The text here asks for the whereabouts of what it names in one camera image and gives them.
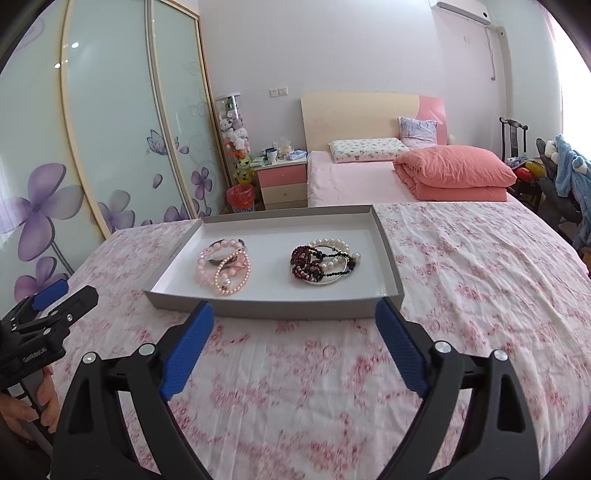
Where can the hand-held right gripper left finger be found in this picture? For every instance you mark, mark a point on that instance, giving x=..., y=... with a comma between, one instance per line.
x=187, y=350

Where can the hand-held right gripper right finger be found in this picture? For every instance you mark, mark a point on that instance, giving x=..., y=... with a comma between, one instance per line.
x=401, y=350

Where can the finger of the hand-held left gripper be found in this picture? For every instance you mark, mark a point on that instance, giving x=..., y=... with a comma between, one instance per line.
x=74, y=302
x=51, y=293

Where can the thin silver bangle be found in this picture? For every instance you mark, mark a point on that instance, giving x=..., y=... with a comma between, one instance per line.
x=323, y=282

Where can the grey cardboard box tray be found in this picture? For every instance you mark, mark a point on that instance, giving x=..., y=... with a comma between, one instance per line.
x=277, y=286

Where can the person's left forearm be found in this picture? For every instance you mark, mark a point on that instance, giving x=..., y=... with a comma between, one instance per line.
x=18, y=457

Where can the person's left hand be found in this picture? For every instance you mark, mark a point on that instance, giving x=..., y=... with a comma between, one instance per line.
x=48, y=401

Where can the pink floral bedsheet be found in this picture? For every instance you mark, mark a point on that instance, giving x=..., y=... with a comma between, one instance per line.
x=461, y=286

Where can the red trash bin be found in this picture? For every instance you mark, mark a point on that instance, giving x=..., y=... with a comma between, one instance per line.
x=241, y=198

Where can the pink sheeted bed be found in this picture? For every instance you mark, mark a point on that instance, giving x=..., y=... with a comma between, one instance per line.
x=355, y=182

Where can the floral glass sliding wardrobe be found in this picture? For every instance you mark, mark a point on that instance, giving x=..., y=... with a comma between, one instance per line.
x=115, y=129

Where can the folded salmon quilt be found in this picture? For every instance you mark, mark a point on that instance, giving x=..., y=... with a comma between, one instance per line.
x=452, y=173

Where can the yellow green plush toy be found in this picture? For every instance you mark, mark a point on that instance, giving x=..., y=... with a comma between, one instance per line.
x=244, y=170

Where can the pink and beige nightstand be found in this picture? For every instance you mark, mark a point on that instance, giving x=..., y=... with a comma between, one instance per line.
x=282, y=187

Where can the white floral pillow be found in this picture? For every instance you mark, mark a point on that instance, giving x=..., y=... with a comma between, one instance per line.
x=369, y=150

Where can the white mug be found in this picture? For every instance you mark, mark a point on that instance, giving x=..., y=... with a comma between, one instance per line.
x=271, y=157

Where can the purple pillow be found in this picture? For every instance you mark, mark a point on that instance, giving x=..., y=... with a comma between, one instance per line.
x=418, y=131

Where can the pile of colourful toys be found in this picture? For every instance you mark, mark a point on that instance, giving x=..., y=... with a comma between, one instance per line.
x=526, y=168

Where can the clear tube of plush toys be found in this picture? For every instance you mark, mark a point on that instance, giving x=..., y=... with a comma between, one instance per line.
x=235, y=129

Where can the beige and pink headboard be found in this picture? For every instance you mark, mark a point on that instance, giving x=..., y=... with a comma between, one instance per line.
x=351, y=117

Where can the dark wooden chair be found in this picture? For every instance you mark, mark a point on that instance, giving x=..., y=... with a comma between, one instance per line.
x=512, y=138

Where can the blue garment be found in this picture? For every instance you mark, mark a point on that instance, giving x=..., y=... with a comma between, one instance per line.
x=575, y=175

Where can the white air conditioner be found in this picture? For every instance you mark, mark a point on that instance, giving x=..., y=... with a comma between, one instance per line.
x=464, y=11

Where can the white wall socket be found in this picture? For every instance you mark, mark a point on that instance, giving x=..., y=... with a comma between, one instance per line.
x=279, y=91

